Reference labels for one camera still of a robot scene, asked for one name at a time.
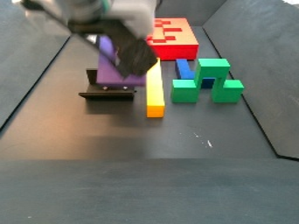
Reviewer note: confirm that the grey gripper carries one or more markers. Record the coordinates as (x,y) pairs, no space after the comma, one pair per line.
(110,17)

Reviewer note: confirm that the purple U-shaped block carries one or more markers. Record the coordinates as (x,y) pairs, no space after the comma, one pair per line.
(108,76)

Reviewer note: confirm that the red board with recesses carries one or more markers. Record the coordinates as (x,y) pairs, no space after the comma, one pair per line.
(172,39)

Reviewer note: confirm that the yellow long bar block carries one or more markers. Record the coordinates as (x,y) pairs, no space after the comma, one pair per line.
(154,92)

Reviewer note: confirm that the blue U-shaped block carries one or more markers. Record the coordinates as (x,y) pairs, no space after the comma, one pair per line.
(186,74)

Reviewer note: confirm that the green stepped arch block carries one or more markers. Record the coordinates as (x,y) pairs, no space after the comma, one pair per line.
(210,76)

